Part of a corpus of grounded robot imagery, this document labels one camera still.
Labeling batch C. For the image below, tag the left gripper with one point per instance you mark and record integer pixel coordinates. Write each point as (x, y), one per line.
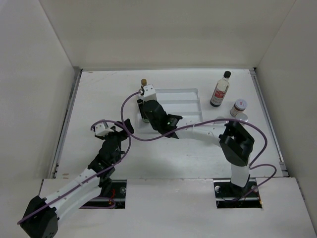
(123, 137)

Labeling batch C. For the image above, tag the green-label chili sauce bottle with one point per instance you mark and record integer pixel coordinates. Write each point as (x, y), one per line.
(143, 115)

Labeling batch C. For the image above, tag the small yellow-label bottle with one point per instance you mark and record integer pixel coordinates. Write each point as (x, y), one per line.
(143, 83)

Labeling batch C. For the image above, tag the tall soy sauce bottle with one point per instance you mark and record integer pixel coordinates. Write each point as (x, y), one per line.
(220, 90)

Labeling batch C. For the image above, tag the red-label sauce jar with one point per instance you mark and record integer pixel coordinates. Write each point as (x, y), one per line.
(238, 107)

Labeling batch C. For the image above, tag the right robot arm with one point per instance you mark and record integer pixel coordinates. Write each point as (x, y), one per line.
(235, 142)

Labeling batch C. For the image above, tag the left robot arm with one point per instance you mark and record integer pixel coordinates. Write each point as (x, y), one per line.
(44, 215)

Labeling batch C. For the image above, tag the white divided tray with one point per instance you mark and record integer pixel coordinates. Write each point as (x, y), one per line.
(182, 102)

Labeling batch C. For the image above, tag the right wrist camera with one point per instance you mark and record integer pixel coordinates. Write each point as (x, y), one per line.
(148, 93)

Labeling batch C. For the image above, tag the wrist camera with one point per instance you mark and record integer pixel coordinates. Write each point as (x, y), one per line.
(148, 93)
(101, 129)

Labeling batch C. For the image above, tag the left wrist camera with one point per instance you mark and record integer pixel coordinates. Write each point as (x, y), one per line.
(101, 129)

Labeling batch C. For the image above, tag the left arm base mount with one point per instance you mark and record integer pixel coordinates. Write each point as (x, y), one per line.
(114, 197)

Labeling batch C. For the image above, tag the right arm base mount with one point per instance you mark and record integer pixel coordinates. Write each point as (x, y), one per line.
(230, 196)

